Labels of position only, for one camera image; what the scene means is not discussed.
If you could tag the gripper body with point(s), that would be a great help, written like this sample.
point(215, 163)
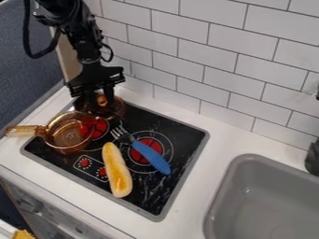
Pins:
point(96, 76)

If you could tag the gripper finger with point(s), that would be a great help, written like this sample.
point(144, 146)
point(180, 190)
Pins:
point(90, 99)
point(109, 92)

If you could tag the orange glass lid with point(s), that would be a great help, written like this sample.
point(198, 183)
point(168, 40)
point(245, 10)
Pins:
point(103, 106)

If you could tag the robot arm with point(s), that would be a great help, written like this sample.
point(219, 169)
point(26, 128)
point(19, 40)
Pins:
point(68, 15)

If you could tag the orange glass pot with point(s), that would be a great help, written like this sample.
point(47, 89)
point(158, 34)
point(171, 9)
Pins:
point(68, 133)

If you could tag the toy stove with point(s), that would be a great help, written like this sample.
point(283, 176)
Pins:
point(124, 155)

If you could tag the yellow toy bread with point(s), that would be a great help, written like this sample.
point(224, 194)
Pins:
point(116, 169)

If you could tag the yellow toy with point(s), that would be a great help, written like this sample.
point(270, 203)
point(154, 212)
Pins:
point(23, 234)

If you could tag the toy sink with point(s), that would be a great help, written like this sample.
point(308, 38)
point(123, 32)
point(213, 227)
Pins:
point(266, 202)

